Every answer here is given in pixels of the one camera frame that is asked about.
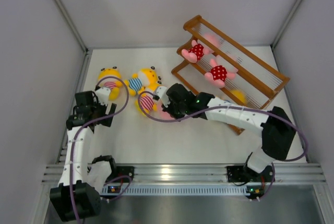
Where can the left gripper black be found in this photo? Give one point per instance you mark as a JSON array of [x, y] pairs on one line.
[[103, 107]]

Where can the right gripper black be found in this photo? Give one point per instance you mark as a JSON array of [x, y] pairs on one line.
[[168, 109]]

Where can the pink toy red dots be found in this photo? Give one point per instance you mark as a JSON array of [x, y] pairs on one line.
[[220, 71], [163, 115]]

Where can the yellow toy red stripes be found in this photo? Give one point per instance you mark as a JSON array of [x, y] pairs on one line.
[[147, 102], [107, 78]]

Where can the yellow toy blue stripes shelf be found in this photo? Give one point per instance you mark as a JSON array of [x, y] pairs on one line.
[[239, 97]]

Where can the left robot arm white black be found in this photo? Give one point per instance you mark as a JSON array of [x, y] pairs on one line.
[[77, 195]]

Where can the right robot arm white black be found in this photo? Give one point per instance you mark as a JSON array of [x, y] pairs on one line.
[[273, 127]]

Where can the wooden three-tier shelf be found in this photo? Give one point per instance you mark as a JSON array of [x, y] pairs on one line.
[[243, 77]]

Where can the pink toy top-left middle shelf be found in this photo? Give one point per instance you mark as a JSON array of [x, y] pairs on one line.
[[199, 49]]

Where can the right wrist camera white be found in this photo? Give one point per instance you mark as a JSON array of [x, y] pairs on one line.
[[160, 94]]

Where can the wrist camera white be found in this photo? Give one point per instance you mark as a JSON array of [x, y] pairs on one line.
[[103, 95], [160, 94]]

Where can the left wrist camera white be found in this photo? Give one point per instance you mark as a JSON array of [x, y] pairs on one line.
[[103, 95]]

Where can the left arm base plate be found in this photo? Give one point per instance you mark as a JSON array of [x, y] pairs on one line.
[[123, 173]]

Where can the perforated cable tray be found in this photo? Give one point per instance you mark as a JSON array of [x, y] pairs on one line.
[[175, 190]]

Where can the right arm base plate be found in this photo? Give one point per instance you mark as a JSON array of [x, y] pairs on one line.
[[242, 174]]

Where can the aluminium mounting rail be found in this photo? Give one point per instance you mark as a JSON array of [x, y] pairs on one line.
[[286, 173]]

